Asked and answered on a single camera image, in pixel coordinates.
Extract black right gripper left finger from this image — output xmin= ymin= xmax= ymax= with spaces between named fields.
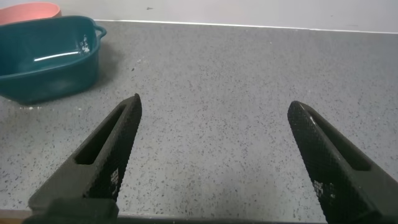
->
xmin=28 ymin=93 xmax=143 ymax=215

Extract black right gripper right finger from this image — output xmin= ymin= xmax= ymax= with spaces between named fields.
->
xmin=287 ymin=100 xmax=398 ymax=224

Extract pink plastic bowl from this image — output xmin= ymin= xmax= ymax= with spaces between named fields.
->
xmin=0 ymin=2 xmax=62 ymax=26

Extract teal plastic tray with handles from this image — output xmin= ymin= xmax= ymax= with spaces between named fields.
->
xmin=0 ymin=15 xmax=108 ymax=106

